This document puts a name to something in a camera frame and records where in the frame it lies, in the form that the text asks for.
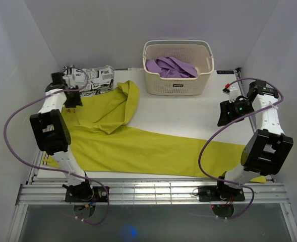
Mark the yellow-green trousers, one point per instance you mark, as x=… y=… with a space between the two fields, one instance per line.
x=103 y=141

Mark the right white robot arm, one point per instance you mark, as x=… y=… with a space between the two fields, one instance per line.
x=267 y=149

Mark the folded newspaper print trousers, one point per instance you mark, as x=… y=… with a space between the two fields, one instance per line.
x=97 y=80

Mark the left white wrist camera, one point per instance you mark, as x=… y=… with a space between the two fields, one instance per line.
x=69 y=80

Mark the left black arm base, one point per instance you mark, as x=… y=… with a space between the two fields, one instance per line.
x=85 y=203

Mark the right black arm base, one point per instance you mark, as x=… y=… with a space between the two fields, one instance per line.
x=213 y=195

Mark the aluminium rail frame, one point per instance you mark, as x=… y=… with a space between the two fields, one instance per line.
x=147 y=207

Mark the purple garment in basket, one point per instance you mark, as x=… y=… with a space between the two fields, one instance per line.
x=170 y=67

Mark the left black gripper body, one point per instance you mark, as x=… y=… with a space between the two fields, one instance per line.
x=74 y=100

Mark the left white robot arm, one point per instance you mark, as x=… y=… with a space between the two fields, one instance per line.
x=52 y=134

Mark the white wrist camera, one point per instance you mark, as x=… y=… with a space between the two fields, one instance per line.
x=69 y=80
x=232 y=92

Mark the cream perforated laundry basket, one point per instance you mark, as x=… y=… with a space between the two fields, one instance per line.
x=198 y=53

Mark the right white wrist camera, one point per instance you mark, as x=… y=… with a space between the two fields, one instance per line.
x=232 y=92

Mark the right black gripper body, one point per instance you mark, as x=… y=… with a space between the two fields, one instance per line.
x=239 y=109

